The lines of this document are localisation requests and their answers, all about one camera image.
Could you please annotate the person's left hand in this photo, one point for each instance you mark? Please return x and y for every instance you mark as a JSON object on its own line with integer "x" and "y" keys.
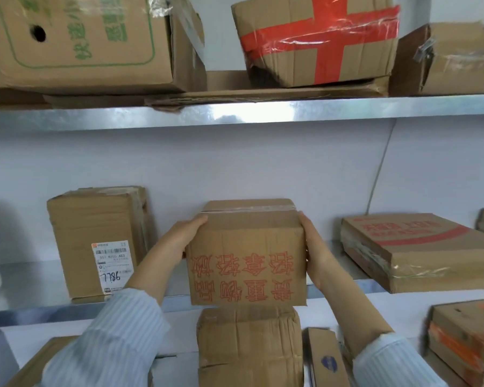
{"x": 176, "y": 240}

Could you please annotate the person's right hand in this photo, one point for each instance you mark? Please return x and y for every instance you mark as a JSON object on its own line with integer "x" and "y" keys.
{"x": 315, "y": 253}

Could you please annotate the person's right thumb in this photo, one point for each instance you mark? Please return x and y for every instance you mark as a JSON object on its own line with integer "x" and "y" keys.
{"x": 305, "y": 224}

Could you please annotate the person's left thumb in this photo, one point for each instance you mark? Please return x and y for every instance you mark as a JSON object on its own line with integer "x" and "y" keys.
{"x": 197, "y": 224}

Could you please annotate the cardboard box with red characters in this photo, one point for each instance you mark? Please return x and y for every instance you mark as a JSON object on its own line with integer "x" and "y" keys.
{"x": 248, "y": 257}

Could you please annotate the person's right forearm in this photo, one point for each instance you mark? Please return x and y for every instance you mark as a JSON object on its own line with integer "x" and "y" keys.
{"x": 367, "y": 334}

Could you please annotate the person's left forearm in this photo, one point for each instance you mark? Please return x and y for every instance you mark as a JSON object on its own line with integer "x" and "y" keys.
{"x": 121, "y": 318}

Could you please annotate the cardboard box with shipping label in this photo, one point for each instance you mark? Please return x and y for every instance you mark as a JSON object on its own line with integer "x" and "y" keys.
{"x": 99, "y": 241}

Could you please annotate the metal shelf rack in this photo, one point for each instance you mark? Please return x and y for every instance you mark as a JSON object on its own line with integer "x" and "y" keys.
{"x": 242, "y": 112}

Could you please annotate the flat cardboard box red print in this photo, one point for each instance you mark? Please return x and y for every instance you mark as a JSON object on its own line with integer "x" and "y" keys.
{"x": 423, "y": 249}

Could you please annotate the wrinkled taped cardboard box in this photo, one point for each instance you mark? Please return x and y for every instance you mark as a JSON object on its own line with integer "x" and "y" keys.
{"x": 250, "y": 346}

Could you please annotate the narrow box with blue logo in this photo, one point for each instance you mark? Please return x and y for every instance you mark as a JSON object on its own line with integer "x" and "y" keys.
{"x": 324, "y": 358}

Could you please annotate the flattened cardboard sheet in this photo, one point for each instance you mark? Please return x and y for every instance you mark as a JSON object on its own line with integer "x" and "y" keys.
{"x": 266, "y": 94}

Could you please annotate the cardboard box with red tape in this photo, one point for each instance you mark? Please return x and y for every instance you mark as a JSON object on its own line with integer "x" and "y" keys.
{"x": 314, "y": 40}

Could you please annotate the cardboard box with orange tape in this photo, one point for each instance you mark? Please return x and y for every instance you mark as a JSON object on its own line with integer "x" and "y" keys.
{"x": 466, "y": 342}

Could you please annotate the flat brown cardboard box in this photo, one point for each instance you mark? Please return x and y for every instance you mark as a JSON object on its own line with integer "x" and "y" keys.
{"x": 38, "y": 362}

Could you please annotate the large cardboard box green print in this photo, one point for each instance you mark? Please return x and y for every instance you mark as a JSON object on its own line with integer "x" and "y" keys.
{"x": 84, "y": 40}

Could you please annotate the open plain cardboard box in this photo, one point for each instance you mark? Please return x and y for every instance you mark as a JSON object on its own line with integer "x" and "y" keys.
{"x": 447, "y": 60}

